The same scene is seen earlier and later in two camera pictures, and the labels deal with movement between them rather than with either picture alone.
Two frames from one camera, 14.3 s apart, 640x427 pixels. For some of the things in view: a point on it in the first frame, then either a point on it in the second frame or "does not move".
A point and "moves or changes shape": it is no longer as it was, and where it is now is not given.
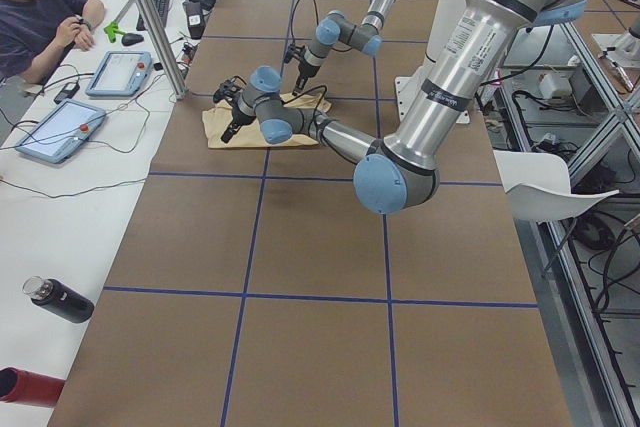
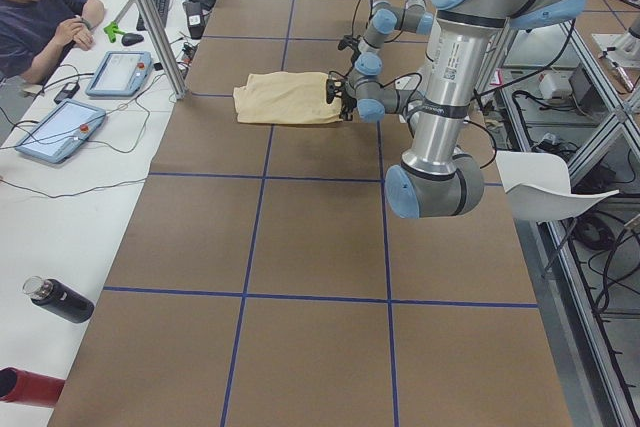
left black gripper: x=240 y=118 -> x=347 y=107
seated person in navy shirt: x=40 y=18 does not move
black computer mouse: x=131 y=39 does not move
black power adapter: x=67 y=92 does not move
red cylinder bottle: x=26 y=387 does not move
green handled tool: x=111 y=30 does not move
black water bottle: x=58 y=298 does not move
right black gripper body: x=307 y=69 -> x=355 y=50
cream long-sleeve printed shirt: x=217 y=119 moves or changes shape
